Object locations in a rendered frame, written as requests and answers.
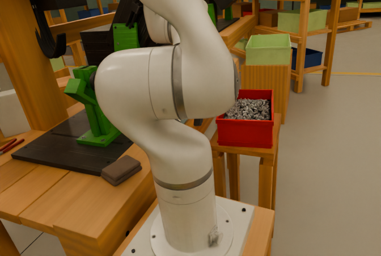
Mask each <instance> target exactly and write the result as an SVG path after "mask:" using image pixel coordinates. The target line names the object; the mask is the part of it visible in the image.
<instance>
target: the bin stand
mask: <svg viewBox="0 0 381 256"><path fill-rule="evenodd" d="M280 127H281V114H280V113H274V126H273V146H272V148H271V149H265V148H248V147H238V146H220V145H218V143H217V140H218V129H217V130H216V131H215V133H214V134H213V136H212V138H211V140H210V141H209V142H210V145H211V151H212V157H213V171H214V187H215V195H216V196H220V197H223V198H226V176H225V154H224V152H226V153H228V170H229V183H230V199H232V200H236V201H239V202H240V173H239V155H240V154H242V155H247V156H255V157H261V158H260V162H259V202H258V207H263V208H267V209H271V210H274V211H275V204H276V183H277V163H278V143H279V133H280Z"/></svg>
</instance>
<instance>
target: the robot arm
mask: <svg viewBox="0 0 381 256"><path fill-rule="evenodd" d="M140 1H141V2H142V3H143V12H144V16H145V21H146V26H147V30H148V33H149V35H150V38H151V39H152V41H153V42H155V43H159V44H173V45H171V46H162V47H147V48H134V49H125V50H121V51H117V52H114V53H112V54H110V55H109V56H107V57H106V58H105V59H104V60H103V61H102V62H101V63H100V65H99V67H98V69H97V71H96V74H95V80H94V84H95V95H96V99H97V101H98V104H99V107H100V108H101V110H102V112H103V114H104V115H105V116H106V117H107V119H108V120H109V121H110V122H111V123H112V124H113V125H114V126H115V127H116V128H117V129H118V130H119V131H120V132H122V133H123V134H124V135H125V136H126V137H127V138H129V139H130V140H131V141H133V142H134V143H135V144H136V145H138V146H139V147H140V148H141V149H142V150H143V151H144V152H145V153H146V154H147V156H148V159H149V162H150V166H151V171H152V174H153V180H154V185H155V190H156V195H157V198H158V204H159V209H160V212H159V214H158V215H157V216H156V218H155V220H154V221H153V223H152V226H151V229H150V244H151V248H152V251H153V253H154V255H155V256H226V254H227V253H228V251H229V249H230V247H231V245H232V241H233V236H234V229H233V225H232V221H231V218H230V216H229V215H228V213H227V212H226V211H225V210H224V209H223V208H222V207H221V206H220V205H219V204H217V203H216V202H215V187H214V171H213V157H212V151H211V145H210V142H209V140H208V138H207V137H206V136H205V135H204V134H202V133H201V132H199V131H197V130H195V129H193V128H191V127H189V126H187V125H185V124H183V123H180V122H178V121H176V120H175V119H194V126H201V125H202V122H203V119H206V118H211V117H216V116H219V115H221V114H223V113H225V112H227V111H228V110H229V109H231V108H232V106H233V105H234V104H235V102H236V100H237V97H238V95H239V75H238V71H237V68H236V64H235V63H234V60H233V58H232V56H231V54H230V52H229V50H228V48H227V47H226V45H225V42H224V41H223V39H222V38H221V36H220V34H219V32H218V31H217V29H216V27H215V25H214V24H213V22H212V20H211V18H210V16H209V14H208V4H207V3H206V2H205V1H204V0H140Z"/></svg>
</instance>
